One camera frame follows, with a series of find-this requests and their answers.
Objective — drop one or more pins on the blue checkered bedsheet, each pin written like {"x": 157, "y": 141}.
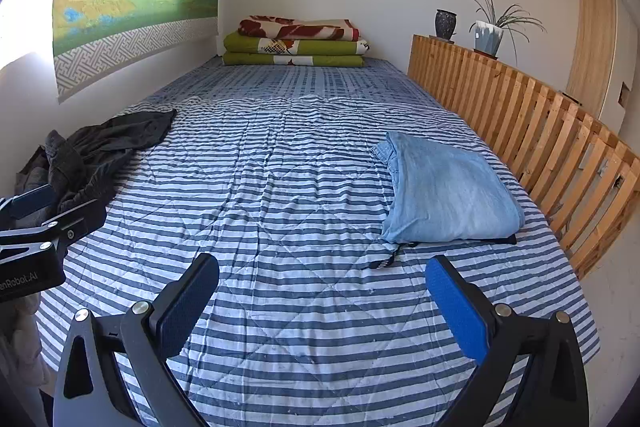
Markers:
{"x": 300, "y": 79}

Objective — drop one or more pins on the potted plant in pale pot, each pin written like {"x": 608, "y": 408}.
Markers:
{"x": 487, "y": 37}

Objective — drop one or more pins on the red floral folded blanket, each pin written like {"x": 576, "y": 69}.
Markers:
{"x": 300, "y": 29}

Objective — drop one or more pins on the person's left forearm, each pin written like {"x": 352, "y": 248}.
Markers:
{"x": 20, "y": 342}

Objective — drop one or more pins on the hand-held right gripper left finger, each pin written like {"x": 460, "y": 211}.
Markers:
{"x": 190, "y": 302}

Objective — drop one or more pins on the dark ceramic vase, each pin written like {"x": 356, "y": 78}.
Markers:
{"x": 445, "y": 26}

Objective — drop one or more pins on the blue white striped quilt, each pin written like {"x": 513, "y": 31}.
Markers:
{"x": 300, "y": 207}

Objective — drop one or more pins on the black garment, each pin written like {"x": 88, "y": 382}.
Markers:
{"x": 125, "y": 132}

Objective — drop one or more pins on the light wooden wall panel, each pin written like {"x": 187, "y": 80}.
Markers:
{"x": 592, "y": 52}

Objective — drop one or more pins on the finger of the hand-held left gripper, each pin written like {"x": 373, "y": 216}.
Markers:
{"x": 32, "y": 204}
{"x": 82, "y": 219}

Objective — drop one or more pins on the wooden slatted bed rail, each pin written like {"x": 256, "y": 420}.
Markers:
{"x": 525, "y": 117}

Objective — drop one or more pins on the light blue folded jeans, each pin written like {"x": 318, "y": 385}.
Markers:
{"x": 445, "y": 192}

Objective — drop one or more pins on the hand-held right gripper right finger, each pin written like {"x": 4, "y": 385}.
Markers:
{"x": 457, "y": 307}

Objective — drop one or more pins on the green floral folded blanket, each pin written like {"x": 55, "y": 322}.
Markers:
{"x": 250, "y": 59}
{"x": 250, "y": 44}

